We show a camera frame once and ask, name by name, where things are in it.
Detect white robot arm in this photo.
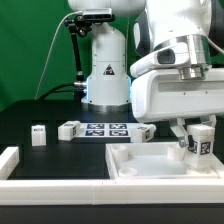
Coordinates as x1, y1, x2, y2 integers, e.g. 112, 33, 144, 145
68, 0, 224, 147

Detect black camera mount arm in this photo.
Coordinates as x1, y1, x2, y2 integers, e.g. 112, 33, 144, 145
64, 16, 92, 101

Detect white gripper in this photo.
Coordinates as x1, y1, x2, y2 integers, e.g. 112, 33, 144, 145
130, 42, 224, 148

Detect white U-shaped obstacle fence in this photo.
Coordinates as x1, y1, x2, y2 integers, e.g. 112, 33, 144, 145
0, 147, 224, 205

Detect white camera cable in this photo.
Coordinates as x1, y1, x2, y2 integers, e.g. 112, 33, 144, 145
34, 10, 84, 100

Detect fiducial marker sheet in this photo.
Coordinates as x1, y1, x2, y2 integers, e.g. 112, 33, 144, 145
77, 123, 138, 138

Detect grey depth camera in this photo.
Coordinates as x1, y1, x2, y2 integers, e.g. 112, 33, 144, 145
82, 8, 112, 20

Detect black base cables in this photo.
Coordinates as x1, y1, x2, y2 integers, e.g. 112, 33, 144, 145
37, 81, 88, 101

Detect white square tabletop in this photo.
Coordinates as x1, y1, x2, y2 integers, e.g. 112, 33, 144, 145
105, 142, 224, 179

